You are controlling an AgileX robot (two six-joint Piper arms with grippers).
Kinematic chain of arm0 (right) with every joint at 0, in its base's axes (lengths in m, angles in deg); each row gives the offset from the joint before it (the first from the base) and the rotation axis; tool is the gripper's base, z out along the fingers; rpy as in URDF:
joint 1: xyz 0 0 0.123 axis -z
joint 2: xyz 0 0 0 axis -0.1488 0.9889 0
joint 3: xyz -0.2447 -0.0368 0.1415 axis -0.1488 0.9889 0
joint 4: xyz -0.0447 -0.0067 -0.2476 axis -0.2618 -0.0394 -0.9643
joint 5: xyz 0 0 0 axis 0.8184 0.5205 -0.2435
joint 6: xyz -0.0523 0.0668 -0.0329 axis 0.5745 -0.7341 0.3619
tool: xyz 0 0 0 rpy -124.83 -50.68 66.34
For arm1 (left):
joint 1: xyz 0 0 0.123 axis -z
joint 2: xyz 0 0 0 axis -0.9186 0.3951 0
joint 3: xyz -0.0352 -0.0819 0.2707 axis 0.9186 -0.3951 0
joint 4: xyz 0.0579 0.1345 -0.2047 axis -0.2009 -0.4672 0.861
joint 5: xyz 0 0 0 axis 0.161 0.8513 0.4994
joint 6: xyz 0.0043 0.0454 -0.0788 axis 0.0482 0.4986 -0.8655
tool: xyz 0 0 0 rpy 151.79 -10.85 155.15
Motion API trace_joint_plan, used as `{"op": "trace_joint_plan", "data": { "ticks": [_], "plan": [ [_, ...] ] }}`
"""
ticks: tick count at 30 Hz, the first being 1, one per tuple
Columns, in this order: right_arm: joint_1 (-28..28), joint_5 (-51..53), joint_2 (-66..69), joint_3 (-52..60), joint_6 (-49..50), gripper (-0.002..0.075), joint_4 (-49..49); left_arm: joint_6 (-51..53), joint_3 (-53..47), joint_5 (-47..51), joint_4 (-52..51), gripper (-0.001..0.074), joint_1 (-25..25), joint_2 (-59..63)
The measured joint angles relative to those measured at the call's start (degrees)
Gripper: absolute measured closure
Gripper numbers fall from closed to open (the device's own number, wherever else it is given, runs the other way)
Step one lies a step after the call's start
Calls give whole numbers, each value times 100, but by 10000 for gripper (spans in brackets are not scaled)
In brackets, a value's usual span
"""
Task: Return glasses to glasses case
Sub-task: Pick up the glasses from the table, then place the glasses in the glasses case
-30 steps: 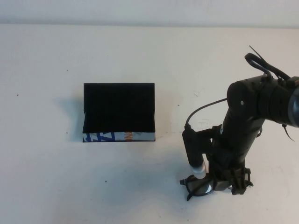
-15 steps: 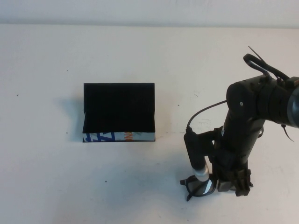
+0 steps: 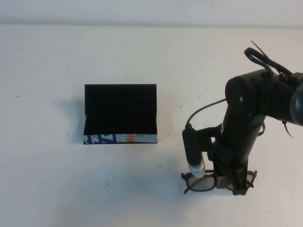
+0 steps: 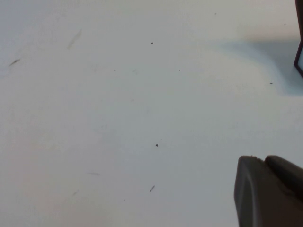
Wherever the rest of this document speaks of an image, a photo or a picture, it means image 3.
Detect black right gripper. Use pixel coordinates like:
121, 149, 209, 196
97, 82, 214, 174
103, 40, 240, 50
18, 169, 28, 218
207, 111, 265, 197

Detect black frame glasses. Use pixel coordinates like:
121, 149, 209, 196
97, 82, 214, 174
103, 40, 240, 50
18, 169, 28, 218
180, 169, 258, 195

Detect black printed glasses case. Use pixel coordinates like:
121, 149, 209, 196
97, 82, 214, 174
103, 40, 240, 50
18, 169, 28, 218
83, 83, 159, 145

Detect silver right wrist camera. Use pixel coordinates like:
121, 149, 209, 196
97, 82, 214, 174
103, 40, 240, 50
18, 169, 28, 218
181, 124, 206, 178

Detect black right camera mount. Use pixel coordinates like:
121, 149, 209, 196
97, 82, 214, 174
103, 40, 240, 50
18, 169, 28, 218
193, 126, 224, 154

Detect black right camera cable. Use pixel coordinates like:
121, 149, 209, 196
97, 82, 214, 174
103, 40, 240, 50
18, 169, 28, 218
186, 47, 295, 126

